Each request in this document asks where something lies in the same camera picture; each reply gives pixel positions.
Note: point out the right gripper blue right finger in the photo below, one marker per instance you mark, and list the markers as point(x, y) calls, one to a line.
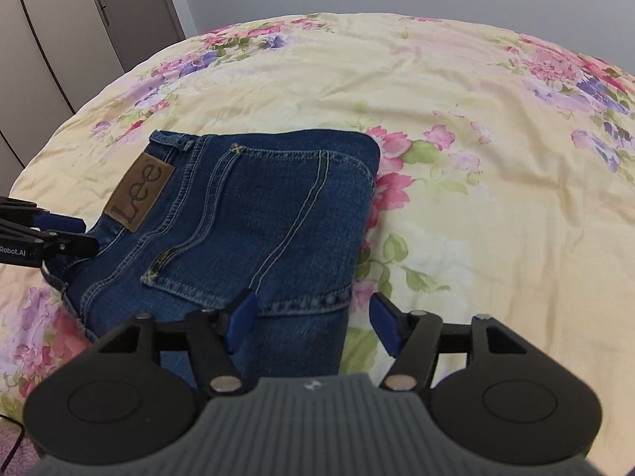
point(395, 328)

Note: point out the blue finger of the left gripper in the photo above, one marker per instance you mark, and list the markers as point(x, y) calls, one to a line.
point(47, 221)

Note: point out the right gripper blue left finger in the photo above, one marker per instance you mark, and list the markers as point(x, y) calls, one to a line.
point(223, 329)

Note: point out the blue denim jeans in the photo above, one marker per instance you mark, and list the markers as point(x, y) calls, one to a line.
point(199, 218)

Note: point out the floral yellow bed quilt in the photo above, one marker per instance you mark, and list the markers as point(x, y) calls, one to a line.
point(505, 187)

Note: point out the grey wardrobe door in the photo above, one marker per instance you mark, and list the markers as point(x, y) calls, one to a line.
point(56, 55)

